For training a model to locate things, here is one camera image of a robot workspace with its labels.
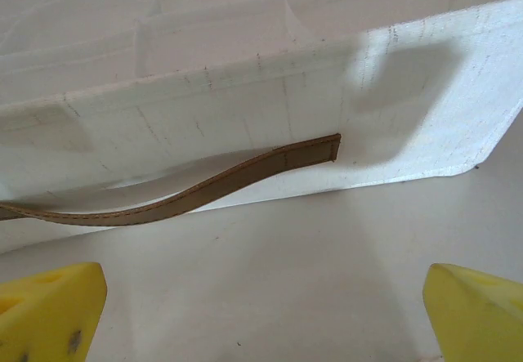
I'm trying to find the white divided organizer box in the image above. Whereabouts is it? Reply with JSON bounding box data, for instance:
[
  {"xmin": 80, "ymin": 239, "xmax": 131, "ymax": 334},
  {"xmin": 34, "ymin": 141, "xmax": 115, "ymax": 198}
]
[{"xmin": 0, "ymin": 0, "xmax": 523, "ymax": 253}]

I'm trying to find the brown strap box handle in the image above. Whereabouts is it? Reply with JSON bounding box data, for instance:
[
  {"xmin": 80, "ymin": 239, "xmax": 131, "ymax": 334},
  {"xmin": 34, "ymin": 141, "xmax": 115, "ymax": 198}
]
[{"xmin": 0, "ymin": 133, "xmax": 342, "ymax": 228}]

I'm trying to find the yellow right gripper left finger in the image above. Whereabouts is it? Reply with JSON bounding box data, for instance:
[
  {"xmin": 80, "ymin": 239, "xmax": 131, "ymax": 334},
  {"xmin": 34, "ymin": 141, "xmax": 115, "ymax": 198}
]
[{"xmin": 0, "ymin": 261, "xmax": 109, "ymax": 362}]

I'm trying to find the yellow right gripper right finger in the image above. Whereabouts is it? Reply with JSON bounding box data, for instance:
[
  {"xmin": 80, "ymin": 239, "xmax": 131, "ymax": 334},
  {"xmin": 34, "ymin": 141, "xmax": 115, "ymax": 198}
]
[{"xmin": 422, "ymin": 262, "xmax": 523, "ymax": 362}]

